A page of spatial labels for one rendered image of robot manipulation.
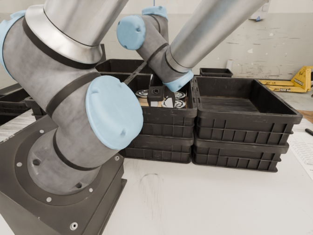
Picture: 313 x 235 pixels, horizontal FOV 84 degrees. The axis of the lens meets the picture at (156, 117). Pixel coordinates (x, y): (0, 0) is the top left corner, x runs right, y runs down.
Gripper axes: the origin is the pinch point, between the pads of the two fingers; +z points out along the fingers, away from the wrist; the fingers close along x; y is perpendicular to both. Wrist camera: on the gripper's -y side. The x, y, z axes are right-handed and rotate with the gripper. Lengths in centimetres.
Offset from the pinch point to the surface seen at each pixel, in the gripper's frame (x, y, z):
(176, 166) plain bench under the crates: -4.4, -8.9, 15.7
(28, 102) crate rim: 45.2, -7.2, -11.4
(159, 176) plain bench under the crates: 1.4, -14.3, 15.1
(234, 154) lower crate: -24.7, -8.1, 10.9
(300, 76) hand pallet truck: -234, 303, 84
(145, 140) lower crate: 5.9, -8.4, 4.1
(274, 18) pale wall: -183, 340, -17
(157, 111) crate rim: 0.4, -8.4, -6.9
